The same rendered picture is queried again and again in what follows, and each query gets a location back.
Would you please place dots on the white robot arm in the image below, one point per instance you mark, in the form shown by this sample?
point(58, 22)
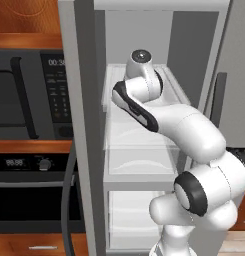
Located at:
point(190, 133)

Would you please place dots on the clear fridge drawer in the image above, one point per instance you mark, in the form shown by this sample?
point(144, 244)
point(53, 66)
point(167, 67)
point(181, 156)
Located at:
point(140, 161)
point(130, 218)

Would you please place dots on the grey fridge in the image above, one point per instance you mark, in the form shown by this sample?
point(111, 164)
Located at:
point(137, 40)

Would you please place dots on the round oven knob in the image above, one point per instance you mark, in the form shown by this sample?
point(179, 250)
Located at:
point(44, 164)

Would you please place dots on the black microwave oven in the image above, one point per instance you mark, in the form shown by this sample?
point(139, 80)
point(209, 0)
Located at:
point(30, 96)

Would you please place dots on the wooden cupboard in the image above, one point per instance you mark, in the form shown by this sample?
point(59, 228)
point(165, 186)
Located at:
point(25, 23)

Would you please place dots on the wooden drawer front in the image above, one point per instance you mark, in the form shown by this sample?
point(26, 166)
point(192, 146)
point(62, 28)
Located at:
point(34, 245)

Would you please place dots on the black wall oven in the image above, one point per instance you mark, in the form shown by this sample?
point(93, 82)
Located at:
point(27, 200)

